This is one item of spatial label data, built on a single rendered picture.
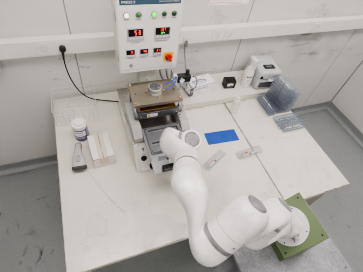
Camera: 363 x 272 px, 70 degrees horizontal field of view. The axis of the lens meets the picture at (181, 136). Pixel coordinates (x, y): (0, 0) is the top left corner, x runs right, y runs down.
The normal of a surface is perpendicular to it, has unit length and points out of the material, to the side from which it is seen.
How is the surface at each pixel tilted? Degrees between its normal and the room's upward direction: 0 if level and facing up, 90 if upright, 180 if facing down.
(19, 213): 0
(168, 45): 90
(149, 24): 90
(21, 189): 0
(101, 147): 1
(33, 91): 90
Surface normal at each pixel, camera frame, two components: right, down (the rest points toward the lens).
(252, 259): 0.12, -0.62
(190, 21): 0.33, 0.76
